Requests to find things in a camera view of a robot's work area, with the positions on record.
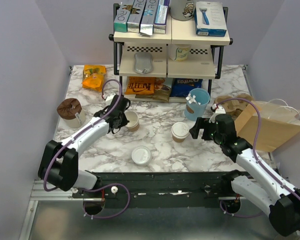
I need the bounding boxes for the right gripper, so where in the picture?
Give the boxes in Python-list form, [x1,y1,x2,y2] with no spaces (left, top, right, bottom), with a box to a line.
[189,116,224,144]

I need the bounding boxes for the brown paper cups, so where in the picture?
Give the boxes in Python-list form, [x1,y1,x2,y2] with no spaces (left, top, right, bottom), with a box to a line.
[125,111,140,132]

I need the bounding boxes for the brown paper coffee cup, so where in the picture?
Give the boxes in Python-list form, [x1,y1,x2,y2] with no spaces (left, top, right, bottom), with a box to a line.
[172,132,189,143]

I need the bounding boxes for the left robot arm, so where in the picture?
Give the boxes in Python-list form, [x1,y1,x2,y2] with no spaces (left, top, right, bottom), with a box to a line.
[38,94,131,198]

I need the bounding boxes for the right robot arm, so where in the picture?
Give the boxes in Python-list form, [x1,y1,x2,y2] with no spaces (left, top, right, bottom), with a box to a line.
[189,114,300,237]

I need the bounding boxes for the blue plastic cup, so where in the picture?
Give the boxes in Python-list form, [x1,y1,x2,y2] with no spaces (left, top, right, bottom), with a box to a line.
[184,88,210,121]

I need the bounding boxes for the white stirrers in cup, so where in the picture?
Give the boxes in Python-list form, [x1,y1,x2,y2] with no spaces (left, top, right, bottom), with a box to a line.
[185,94,200,105]

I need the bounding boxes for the cardboard cup carrier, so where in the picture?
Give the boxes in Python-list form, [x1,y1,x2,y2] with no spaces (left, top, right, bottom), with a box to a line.
[213,93,254,120]

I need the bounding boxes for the orange Kettle chips bag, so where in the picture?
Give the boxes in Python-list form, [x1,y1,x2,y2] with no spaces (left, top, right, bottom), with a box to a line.
[124,76,175,103]

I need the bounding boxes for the blue Doritos bag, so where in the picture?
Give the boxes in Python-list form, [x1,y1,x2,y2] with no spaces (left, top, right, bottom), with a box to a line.
[170,78,203,98]

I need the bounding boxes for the orange snack bag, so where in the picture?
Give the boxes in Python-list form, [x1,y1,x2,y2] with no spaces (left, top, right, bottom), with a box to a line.
[82,65,107,92]

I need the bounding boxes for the grey sponge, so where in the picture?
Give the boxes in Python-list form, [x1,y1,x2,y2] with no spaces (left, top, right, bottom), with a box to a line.
[134,52,153,75]

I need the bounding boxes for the two-tier shelf rack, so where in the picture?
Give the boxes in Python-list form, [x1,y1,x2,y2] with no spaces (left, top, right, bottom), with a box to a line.
[108,16,233,92]

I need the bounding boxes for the white printed cup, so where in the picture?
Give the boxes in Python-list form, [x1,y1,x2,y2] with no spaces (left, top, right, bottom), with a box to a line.
[168,44,191,62]

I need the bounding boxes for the brown paper bag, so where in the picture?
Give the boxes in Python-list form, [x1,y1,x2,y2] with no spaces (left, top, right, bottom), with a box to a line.
[234,99,300,153]

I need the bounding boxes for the teal toothpaste box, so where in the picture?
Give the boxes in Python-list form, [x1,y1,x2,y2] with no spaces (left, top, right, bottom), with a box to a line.
[113,0,135,33]

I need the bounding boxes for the blue silver toothpaste box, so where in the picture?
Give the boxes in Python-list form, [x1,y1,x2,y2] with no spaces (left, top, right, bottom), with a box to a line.
[139,0,159,36]

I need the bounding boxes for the blue razor box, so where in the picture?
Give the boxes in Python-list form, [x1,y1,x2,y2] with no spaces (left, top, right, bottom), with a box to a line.
[194,1,227,37]

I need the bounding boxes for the purple white toothpaste box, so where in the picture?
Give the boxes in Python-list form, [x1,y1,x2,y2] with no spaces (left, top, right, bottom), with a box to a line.
[153,0,170,34]

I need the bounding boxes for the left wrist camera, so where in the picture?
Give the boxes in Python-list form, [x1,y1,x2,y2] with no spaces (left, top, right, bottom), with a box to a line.
[105,93,116,106]

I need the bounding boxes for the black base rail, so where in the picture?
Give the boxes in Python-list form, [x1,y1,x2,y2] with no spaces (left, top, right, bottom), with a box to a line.
[72,170,249,209]

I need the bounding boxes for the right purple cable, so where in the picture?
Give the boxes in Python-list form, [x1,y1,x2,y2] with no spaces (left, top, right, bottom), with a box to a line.
[211,97,300,233]

